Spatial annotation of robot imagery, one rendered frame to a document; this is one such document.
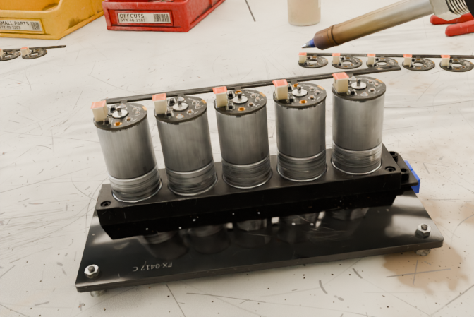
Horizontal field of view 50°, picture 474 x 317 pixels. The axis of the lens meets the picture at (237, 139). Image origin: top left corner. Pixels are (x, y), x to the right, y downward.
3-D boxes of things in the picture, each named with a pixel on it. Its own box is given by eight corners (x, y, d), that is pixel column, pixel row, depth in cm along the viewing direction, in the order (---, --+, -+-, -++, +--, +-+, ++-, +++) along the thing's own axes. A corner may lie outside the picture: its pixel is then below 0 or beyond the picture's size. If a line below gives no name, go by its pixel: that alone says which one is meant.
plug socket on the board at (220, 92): (233, 105, 23) (231, 92, 23) (214, 107, 23) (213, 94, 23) (232, 97, 24) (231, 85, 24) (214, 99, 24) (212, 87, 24)
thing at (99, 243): (388, 169, 28) (389, 152, 28) (443, 259, 22) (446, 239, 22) (104, 204, 28) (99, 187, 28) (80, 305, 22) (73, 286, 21)
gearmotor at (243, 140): (275, 199, 25) (269, 107, 23) (226, 205, 25) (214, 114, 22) (269, 171, 27) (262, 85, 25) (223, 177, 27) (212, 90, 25)
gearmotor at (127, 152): (163, 212, 25) (144, 122, 22) (113, 219, 25) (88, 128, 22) (165, 184, 27) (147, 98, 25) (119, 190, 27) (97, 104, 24)
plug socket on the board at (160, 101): (172, 112, 23) (170, 99, 23) (154, 114, 23) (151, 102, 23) (173, 104, 24) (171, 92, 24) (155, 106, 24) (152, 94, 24)
